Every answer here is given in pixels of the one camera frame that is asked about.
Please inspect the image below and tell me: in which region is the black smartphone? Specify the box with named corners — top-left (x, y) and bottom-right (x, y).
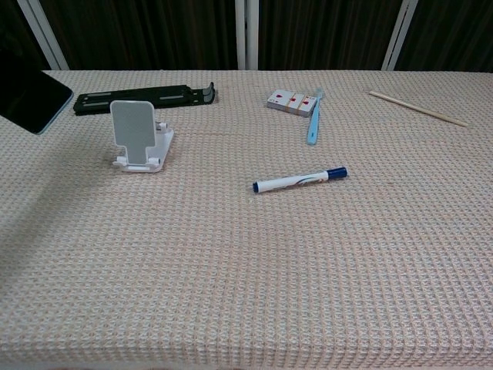
top-left (0, 49), bottom-right (75, 136)

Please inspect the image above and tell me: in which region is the white folding phone stand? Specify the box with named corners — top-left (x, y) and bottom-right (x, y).
top-left (109, 99), bottom-right (175, 173)

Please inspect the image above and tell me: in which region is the black folding holder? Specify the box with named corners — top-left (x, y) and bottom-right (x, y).
top-left (72, 81), bottom-right (217, 116)

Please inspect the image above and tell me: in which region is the blue capped whiteboard marker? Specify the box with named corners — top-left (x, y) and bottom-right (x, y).
top-left (252, 166), bottom-right (348, 194)

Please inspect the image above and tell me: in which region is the beige waffle tablecloth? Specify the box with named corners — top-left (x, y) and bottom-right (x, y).
top-left (0, 69), bottom-right (493, 370)

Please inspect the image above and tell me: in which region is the light blue toothbrush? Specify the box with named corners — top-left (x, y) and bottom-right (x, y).
top-left (306, 86), bottom-right (324, 146)

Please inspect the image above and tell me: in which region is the playing card deck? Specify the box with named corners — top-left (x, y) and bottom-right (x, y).
top-left (266, 89), bottom-right (317, 118)

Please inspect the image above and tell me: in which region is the dark pleated curtain panel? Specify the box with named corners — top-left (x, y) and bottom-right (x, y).
top-left (38, 0), bottom-right (238, 71)
top-left (395, 0), bottom-right (493, 72)
top-left (0, 0), bottom-right (51, 71)
top-left (257, 0), bottom-right (404, 71)

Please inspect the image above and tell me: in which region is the wooden chopstick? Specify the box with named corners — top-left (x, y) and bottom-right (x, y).
top-left (368, 90), bottom-right (469, 128)

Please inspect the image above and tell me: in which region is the white frame post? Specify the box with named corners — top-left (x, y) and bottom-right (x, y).
top-left (17, 0), bottom-right (70, 71)
top-left (381, 0), bottom-right (419, 72)
top-left (234, 0), bottom-right (248, 71)
top-left (246, 0), bottom-right (260, 71)

